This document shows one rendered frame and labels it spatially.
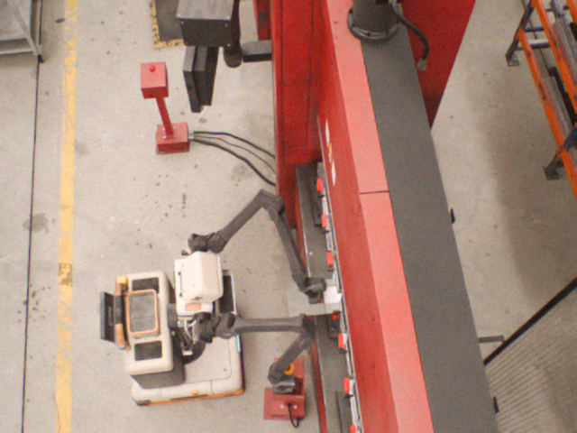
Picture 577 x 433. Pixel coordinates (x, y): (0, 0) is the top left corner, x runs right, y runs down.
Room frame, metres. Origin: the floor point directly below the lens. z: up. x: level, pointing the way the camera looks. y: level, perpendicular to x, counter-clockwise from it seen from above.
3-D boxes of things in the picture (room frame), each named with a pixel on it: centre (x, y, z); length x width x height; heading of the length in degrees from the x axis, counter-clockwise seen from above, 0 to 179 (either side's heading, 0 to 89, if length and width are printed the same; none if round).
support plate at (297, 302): (1.09, -0.12, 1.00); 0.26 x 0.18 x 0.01; 96
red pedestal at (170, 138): (2.64, 0.89, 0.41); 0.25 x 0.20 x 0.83; 96
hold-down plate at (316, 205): (1.70, -0.14, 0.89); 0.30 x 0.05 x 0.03; 6
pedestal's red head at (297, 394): (0.74, 0.01, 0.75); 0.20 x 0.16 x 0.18; 179
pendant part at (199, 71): (2.26, 0.47, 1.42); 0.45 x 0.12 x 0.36; 177
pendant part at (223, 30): (2.30, 0.38, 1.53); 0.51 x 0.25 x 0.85; 177
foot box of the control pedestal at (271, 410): (0.74, 0.04, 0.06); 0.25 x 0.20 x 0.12; 89
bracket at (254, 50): (2.37, 0.15, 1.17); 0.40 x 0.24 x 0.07; 6
